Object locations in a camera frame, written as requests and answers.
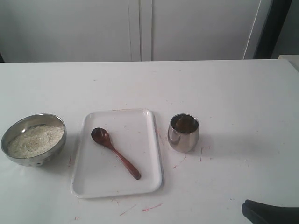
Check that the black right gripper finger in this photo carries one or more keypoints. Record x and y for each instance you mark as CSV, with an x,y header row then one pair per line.
x,y
259,213

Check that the brown wooden spoon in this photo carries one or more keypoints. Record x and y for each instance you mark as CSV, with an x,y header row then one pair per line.
x,y
101,137

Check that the shiny metal cup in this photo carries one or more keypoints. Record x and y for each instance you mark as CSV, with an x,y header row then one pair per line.
x,y
183,132

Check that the white granular powder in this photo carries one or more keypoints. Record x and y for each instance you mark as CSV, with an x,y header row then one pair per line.
x,y
35,141

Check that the wide steel rice bowl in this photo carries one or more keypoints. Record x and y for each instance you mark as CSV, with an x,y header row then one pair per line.
x,y
25,124

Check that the white plastic tray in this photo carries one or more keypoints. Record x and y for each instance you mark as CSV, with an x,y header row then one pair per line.
x,y
97,171

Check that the dark door frame post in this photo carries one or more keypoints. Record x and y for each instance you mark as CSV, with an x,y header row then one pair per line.
x,y
273,25

